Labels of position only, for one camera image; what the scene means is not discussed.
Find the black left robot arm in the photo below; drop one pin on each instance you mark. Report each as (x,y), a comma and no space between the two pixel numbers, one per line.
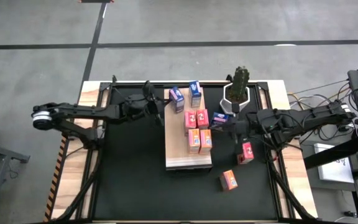
(82,109)

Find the orange Mini-Wheats cereal box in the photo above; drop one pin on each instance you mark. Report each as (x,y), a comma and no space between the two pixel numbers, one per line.
(228,180)
(194,140)
(206,140)

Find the black-framed wooden shelf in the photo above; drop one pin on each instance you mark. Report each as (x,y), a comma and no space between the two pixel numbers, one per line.
(179,146)

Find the white board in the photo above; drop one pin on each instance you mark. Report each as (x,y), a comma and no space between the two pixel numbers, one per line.
(334,171)

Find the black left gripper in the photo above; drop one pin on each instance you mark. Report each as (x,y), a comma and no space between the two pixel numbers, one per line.
(154,102)

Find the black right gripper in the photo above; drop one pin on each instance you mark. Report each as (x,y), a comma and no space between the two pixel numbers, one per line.
(244,124)

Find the black table frame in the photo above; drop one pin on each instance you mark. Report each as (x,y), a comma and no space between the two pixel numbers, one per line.
(135,84)

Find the red Froot Loops cereal box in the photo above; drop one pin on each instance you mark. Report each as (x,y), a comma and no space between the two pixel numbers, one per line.
(245,153)
(202,118)
(190,119)

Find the black beam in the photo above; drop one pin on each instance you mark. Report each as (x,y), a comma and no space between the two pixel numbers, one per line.
(331,154)

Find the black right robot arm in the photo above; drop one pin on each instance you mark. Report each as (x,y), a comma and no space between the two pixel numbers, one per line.
(306,119)

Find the blue Frosted Flakes cereal box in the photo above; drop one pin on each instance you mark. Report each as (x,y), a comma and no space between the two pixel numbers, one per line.
(219,118)
(195,91)
(176,98)

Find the yellow-black hazard tape strip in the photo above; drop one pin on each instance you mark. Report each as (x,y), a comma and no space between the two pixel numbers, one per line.
(56,177)

